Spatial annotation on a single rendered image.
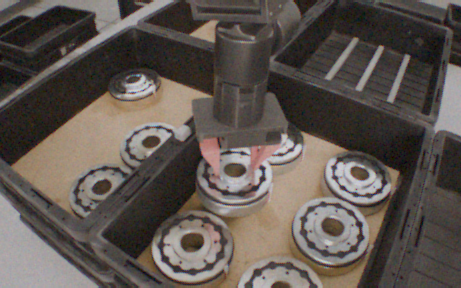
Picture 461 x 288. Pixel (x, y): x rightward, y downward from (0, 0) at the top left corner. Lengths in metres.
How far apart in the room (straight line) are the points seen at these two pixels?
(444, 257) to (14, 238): 0.72
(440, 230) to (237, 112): 0.36
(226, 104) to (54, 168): 0.35
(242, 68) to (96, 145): 0.36
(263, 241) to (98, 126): 0.36
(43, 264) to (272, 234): 0.41
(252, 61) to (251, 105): 0.05
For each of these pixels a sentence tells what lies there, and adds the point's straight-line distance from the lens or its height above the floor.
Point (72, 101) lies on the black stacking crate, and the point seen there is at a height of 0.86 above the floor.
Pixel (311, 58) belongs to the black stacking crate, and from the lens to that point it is 0.85.
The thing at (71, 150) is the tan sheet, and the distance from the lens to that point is 0.65.
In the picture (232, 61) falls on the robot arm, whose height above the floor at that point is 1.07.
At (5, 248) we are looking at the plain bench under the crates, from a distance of 0.75.
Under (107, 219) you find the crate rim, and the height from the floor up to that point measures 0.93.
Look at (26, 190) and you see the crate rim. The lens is 0.47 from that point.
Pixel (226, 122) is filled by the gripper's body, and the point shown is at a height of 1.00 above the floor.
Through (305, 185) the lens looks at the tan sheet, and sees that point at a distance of 0.55.
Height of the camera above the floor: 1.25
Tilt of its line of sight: 45 degrees down
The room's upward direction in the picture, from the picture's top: straight up
